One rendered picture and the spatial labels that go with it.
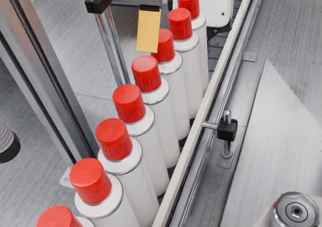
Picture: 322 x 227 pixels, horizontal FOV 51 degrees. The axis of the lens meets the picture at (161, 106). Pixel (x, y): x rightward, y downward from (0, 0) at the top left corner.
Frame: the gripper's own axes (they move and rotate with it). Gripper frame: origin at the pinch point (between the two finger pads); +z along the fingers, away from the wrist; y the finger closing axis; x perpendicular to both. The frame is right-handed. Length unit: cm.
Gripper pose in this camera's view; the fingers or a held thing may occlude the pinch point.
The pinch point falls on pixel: (201, 49)
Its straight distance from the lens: 65.1
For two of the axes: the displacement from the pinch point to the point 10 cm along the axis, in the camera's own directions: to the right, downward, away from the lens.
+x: 3.8, -4.5, 8.1
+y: 9.2, 1.8, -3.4
